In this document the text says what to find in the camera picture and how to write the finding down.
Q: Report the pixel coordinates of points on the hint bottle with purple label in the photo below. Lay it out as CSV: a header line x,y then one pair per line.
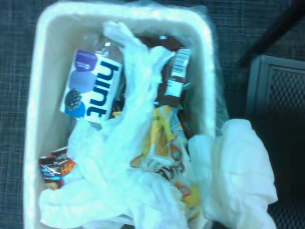
x,y
95,88

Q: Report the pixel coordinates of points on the yellow snack wrapper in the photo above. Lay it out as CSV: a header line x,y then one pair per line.
x,y
164,143

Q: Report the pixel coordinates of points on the white plastic trash bin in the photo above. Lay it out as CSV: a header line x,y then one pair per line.
x,y
45,95

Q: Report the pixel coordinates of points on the brown wrapper with barcode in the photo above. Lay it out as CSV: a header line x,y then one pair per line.
x,y
171,81

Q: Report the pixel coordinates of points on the white tissue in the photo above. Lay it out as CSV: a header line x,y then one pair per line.
x,y
238,171

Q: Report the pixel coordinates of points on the wooden coffee table, black frame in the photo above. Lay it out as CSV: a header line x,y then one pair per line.
x,y
274,31

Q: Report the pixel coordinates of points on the clear bin liner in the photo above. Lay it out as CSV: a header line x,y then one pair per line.
x,y
220,105

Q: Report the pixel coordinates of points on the red and black wrapper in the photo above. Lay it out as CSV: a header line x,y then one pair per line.
x,y
56,167

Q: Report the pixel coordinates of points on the crumpled white plastic bag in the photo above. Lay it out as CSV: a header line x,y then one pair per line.
x,y
114,167

